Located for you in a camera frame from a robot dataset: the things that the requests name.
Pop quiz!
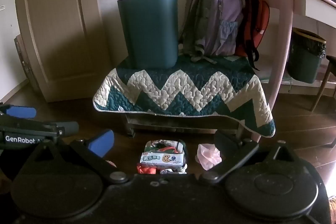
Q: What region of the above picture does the beige door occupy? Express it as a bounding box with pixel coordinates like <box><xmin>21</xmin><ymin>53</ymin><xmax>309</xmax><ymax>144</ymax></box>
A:
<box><xmin>14</xmin><ymin>0</ymin><xmax>116</xmax><ymax>104</ymax></box>

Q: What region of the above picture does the dark green trash bin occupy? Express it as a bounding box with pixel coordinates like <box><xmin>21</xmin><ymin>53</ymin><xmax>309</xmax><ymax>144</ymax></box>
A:
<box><xmin>117</xmin><ymin>0</ymin><xmax>179</xmax><ymax>69</ymax></box>

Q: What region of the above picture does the purple backpack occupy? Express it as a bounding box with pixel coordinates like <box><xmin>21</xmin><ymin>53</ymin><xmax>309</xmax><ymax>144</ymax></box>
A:
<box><xmin>179</xmin><ymin>0</ymin><xmax>246</xmax><ymax>64</ymax></box>

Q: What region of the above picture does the red wrapper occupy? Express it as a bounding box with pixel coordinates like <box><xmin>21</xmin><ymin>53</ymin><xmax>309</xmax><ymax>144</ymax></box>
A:
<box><xmin>136</xmin><ymin>164</ymin><xmax>158</xmax><ymax>175</ymax></box>

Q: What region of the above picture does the green bin with black liner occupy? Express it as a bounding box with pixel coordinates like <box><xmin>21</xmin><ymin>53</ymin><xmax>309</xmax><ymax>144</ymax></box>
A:
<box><xmin>287</xmin><ymin>28</ymin><xmax>327</xmax><ymax>84</ymax></box>

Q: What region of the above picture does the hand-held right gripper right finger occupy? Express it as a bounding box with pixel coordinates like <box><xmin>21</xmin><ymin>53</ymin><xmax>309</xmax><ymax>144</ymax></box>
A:
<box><xmin>199</xmin><ymin>132</ymin><xmax>313</xmax><ymax>184</ymax></box>

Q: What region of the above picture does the silver yellow small item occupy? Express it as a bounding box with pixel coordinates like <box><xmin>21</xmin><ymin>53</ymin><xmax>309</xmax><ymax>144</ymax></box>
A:
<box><xmin>144</xmin><ymin>139</ymin><xmax>188</xmax><ymax>174</ymax></box>

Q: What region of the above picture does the pink plastic bag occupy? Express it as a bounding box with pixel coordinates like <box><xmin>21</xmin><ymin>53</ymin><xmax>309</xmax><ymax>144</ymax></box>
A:
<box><xmin>197</xmin><ymin>143</ymin><xmax>222</xmax><ymax>171</ymax></box>

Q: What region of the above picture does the zigzag quilted blanket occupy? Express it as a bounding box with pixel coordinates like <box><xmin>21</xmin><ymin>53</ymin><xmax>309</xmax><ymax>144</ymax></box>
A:
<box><xmin>93</xmin><ymin>55</ymin><xmax>276</xmax><ymax>138</ymax></box>

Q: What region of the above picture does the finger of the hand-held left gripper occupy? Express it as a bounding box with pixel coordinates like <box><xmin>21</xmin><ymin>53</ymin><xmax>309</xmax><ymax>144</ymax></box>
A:
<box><xmin>0</xmin><ymin>105</ymin><xmax>37</xmax><ymax>119</ymax></box>
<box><xmin>39</xmin><ymin>121</ymin><xmax>79</xmax><ymax>136</ymax></box>

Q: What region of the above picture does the wooden chair leg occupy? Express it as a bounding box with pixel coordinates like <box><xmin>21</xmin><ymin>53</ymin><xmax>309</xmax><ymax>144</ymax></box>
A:
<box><xmin>310</xmin><ymin>55</ymin><xmax>336</xmax><ymax>112</ymax></box>

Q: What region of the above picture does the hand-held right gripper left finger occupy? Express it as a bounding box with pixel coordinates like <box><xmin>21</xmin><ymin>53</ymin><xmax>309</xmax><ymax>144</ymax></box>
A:
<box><xmin>18</xmin><ymin>130</ymin><xmax>129</xmax><ymax>186</ymax></box>

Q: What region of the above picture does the low bench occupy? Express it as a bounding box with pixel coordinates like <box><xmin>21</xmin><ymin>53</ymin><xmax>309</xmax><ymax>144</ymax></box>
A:
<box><xmin>123</xmin><ymin>111</ymin><xmax>244</xmax><ymax>139</ymax></box>

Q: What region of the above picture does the orange backpack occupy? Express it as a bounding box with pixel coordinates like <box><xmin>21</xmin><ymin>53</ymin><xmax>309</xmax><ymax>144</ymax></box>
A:
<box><xmin>234</xmin><ymin>0</ymin><xmax>271</xmax><ymax>71</ymax></box>

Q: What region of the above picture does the white biscuit packet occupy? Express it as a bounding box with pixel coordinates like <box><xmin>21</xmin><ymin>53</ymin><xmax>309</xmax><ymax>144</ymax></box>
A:
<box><xmin>139</xmin><ymin>152</ymin><xmax>187</xmax><ymax>169</ymax></box>

